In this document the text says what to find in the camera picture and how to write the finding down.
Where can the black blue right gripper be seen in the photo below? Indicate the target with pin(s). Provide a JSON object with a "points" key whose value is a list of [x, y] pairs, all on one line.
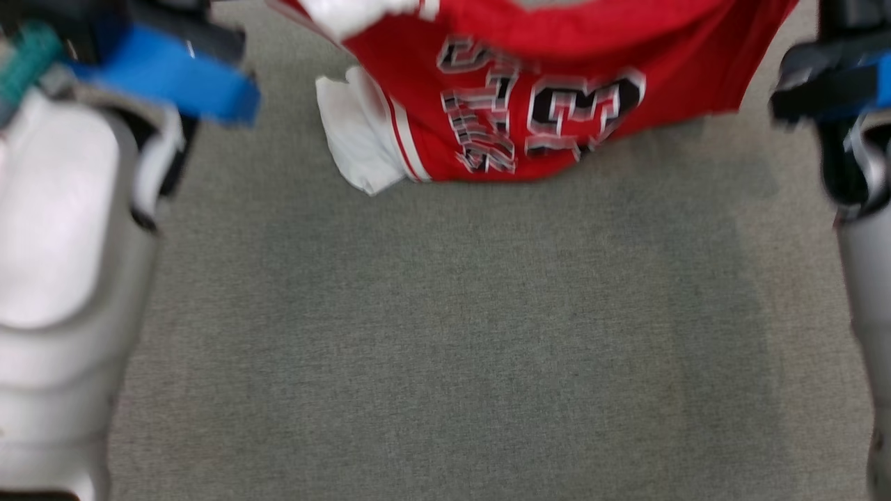
{"points": [[828, 80]]}

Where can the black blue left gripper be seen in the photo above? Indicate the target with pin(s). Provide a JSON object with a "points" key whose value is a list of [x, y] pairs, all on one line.
{"points": [[174, 69]]}

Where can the red basketball jersey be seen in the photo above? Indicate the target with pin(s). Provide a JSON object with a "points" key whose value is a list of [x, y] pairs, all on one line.
{"points": [[696, 56]]}

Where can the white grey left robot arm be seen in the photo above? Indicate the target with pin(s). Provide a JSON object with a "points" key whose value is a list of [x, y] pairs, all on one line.
{"points": [[62, 243]]}

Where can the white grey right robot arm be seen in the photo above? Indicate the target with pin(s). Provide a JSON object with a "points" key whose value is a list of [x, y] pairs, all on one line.
{"points": [[870, 278]]}

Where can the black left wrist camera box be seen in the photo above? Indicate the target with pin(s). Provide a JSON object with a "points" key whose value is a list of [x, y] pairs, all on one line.
{"points": [[62, 12]]}

